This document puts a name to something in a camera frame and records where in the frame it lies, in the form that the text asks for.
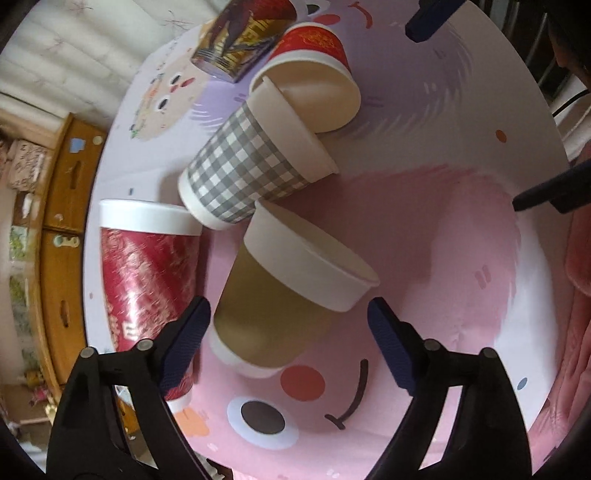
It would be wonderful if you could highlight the pink fluffy blanket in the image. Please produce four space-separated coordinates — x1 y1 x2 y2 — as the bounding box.
529 206 590 470

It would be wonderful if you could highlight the dark red illustrated cup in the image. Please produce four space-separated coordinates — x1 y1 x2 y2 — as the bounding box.
191 0 308 83

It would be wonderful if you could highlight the white floral curtain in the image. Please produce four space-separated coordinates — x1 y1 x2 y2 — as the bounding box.
1 0 225 130

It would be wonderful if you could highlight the tall red patterned cup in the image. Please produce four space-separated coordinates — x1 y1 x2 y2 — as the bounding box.
99 198 205 415

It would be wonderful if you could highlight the grey checkered paper cup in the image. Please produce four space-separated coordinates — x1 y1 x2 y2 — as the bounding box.
177 78 339 230

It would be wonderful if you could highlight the brown sleeve paper cup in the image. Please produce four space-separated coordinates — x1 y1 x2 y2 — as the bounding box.
209 200 380 379

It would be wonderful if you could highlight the small red paper cup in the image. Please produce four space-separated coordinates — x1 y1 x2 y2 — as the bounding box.
249 22 362 133

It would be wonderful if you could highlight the wooden desk with drawers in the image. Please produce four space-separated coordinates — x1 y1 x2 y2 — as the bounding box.
25 114 106 405

